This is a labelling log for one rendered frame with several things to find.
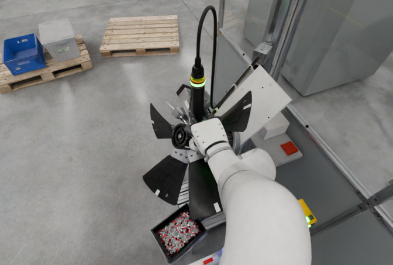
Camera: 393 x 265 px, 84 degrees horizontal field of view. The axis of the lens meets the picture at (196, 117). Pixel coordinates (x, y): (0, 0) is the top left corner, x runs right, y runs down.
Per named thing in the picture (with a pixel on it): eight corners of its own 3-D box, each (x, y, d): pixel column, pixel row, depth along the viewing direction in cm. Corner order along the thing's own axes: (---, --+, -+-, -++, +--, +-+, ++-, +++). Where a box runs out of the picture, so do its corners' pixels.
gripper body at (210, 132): (202, 162, 68) (189, 134, 75) (231, 152, 70) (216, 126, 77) (202, 150, 62) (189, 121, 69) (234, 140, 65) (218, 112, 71)
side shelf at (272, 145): (269, 116, 157) (270, 113, 155) (301, 157, 136) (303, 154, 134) (239, 125, 152) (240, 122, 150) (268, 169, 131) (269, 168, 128)
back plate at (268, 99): (175, 131, 149) (174, 131, 148) (247, 51, 118) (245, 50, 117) (206, 207, 117) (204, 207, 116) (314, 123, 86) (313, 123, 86)
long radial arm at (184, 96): (217, 126, 121) (202, 122, 114) (208, 134, 125) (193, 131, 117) (197, 92, 139) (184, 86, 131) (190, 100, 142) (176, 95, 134)
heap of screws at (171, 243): (186, 210, 118) (185, 207, 114) (202, 233, 111) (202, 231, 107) (155, 233, 111) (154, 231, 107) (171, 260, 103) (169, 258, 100)
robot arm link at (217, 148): (205, 168, 67) (202, 160, 69) (231, 159, 69) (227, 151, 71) (206, 155, 61) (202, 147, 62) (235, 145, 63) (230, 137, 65)
